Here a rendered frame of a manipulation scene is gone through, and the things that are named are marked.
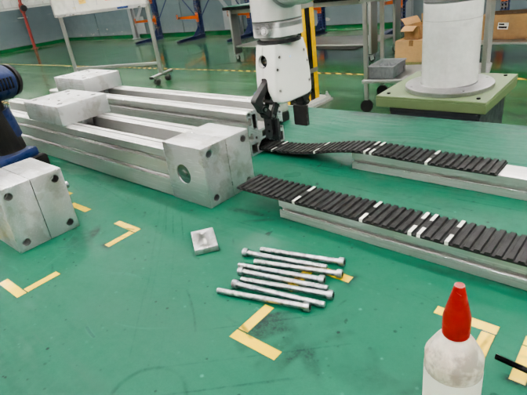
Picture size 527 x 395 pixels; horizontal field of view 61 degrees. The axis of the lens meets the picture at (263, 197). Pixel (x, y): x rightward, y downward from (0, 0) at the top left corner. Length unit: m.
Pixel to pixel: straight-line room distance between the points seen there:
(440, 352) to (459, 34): 0.83
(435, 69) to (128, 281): 0.79
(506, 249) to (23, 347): 0.49
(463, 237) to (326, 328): 0.18
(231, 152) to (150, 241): 0.18
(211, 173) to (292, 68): 0.25
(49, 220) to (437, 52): 0.82
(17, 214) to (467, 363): 0.57
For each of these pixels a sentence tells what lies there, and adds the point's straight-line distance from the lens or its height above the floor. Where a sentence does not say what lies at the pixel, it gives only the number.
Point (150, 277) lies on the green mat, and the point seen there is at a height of 0.78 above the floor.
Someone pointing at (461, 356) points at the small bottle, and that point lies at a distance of 0.33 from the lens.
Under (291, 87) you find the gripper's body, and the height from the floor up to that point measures 0.91.
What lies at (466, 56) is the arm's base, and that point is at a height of 0.88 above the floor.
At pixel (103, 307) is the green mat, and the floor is 0.78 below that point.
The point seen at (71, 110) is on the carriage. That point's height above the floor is 0.89.
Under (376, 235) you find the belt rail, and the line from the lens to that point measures 0.56.
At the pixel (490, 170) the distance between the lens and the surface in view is 0.68.
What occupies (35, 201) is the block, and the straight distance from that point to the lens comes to 0.70.
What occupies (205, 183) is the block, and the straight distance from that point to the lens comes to 0.67.
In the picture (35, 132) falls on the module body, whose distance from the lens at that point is 1.15.
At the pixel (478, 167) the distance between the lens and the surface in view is 0.68.
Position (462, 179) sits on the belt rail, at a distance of 0.70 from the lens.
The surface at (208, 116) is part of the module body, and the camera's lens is 0.93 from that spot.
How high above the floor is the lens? 1.08
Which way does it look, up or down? 26 degrees down
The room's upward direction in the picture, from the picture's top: 8 degrees counter-clockwise
